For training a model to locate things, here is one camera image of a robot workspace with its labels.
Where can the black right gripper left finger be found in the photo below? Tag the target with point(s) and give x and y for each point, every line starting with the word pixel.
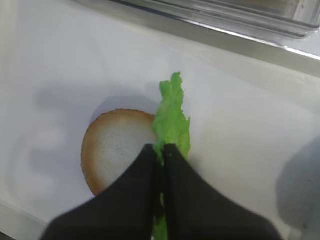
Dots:
pixel 124 211

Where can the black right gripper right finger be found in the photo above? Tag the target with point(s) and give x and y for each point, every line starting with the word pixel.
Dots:
pixel 196 211

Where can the green lettuce leaf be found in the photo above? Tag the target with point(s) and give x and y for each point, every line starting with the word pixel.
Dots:
pixel 170 126

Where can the bottom bun half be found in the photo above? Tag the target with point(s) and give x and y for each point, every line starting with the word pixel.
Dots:
pixel 111 144

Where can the white paper sheet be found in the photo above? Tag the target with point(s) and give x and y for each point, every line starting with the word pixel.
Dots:
pixel 75 62

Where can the clear patty tomato container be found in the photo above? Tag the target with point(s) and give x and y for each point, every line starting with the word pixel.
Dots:
pixel 290 25

